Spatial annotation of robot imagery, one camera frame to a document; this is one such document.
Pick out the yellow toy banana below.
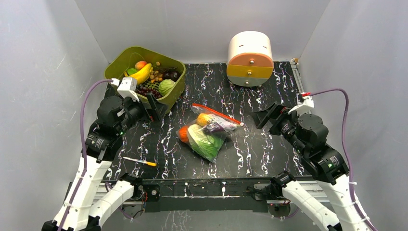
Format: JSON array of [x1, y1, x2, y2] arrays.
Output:
[[124, 63, 153, 85]]

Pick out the dark purple toy grapes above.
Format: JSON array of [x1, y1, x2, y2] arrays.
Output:
[[136, 85, 162, 99]]

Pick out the light green toy cabbage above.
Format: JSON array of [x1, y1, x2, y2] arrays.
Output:
[[158, 79, 175, 97]]

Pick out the round white mini drawer cabinet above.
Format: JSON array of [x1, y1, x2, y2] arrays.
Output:
[[227, 31, 274, 87]]

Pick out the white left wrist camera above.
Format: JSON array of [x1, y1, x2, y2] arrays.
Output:
[[111, 77, 139, 102]]

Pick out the yellow toy lemon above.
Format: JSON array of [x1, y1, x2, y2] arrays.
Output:
[[196, 113, 212, 127]]

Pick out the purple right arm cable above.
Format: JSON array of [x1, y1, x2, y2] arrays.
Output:
[[309, 88, 378, 231]]

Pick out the orange toy pumpkin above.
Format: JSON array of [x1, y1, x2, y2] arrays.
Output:
[[178, 126, 189, 143]]

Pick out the purple toy eggplant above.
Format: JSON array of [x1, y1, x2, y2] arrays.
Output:
[[204, 114, 238, 133]]

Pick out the aluminium frame rail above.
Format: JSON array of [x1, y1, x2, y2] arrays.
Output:
[[102, 61, 329, 221]]

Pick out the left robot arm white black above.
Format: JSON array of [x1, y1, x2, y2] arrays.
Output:
[[41, 93, 169, 231]]

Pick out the green toy lettuce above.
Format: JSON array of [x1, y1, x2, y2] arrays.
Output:
[[187, 124, 226, 162]]

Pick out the clear zip bag orange zipper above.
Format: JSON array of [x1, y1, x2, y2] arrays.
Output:
[[176, 103, 244, 162]]

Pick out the dark brown toy fruit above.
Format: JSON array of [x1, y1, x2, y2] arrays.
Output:
[[149, 62, 180, 83]]

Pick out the green toy lime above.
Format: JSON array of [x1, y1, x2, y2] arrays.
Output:
[[126, 68, 138, 76]]

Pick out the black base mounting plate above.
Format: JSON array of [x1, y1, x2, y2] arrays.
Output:
[[121, 177, 291, 213]]

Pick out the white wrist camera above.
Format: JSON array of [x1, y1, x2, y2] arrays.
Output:
[[288, 92, 314, 116], [111, 77, 139, 102]]

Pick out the olive green plastic bin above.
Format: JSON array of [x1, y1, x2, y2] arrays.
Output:
[[104, 46, 186, 114]]

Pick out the white pen yellow cap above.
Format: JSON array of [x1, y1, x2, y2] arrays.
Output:
[[123, 157, 157, 167]]

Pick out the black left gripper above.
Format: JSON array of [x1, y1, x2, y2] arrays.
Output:
[[116, 93, 169, 135]]

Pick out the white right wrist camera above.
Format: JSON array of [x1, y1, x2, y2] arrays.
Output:
[[288, 92, 314, 116]]

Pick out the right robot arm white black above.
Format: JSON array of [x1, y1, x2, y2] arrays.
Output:
[[251, 103, 375, 231]]

